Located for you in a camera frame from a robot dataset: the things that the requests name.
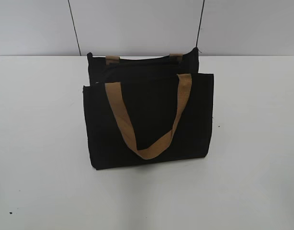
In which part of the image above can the black canvas tote bag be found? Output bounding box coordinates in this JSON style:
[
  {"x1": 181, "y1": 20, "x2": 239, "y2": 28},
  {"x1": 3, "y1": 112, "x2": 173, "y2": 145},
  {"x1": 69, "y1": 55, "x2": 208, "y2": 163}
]
[{"x1": 83, "y1": 48, "x2": 214, "y2": 170}]

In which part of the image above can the tan front bag handle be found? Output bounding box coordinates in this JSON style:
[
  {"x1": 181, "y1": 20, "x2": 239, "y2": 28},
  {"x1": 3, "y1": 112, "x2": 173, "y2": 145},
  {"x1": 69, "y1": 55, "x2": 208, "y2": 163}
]
[{"x1": 105, "y1": 74, "x2": 192, "y2": 160}]

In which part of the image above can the tan bag handle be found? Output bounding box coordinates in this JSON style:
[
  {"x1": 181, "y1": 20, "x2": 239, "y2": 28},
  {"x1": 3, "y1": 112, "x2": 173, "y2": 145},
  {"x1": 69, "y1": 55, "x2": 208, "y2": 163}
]
[
  {"x1": 105, "y1": 74, "x2": 192, "y2": 160},
  {"x1": 105, "y1": 54, "x2": 183, "y2": 65}
]

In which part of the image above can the tan rear bag handle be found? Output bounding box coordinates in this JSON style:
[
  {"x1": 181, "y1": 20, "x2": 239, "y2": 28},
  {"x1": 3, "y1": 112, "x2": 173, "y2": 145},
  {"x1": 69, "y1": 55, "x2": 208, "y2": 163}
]
[{"x1": 105, "y1": 54, "x2": 183, "y2": 65}]

